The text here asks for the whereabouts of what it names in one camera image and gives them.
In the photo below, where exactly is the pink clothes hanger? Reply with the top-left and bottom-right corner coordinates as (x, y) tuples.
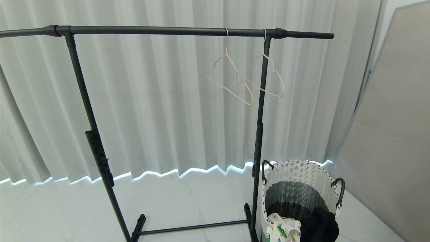
(206, 28), (255, 106)
(245, 29), (285, 98)

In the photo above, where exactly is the black short-sleeved shirt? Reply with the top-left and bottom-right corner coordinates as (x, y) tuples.
(300, 207), (340, 242)

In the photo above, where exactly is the white laundry basket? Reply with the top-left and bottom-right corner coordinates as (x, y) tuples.
(261, 160), (346, 242)

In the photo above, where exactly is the black clothes rack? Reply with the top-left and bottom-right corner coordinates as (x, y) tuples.
(0, 24), (335, 242)

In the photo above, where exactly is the white curtain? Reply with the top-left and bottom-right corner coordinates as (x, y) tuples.
(0, 0), (382, 186)

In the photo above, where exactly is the cream printed garment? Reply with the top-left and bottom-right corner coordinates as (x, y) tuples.
(266, 213), (302, 242)

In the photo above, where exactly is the large grey board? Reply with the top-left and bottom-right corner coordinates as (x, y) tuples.
(331, 2), (430, 242)

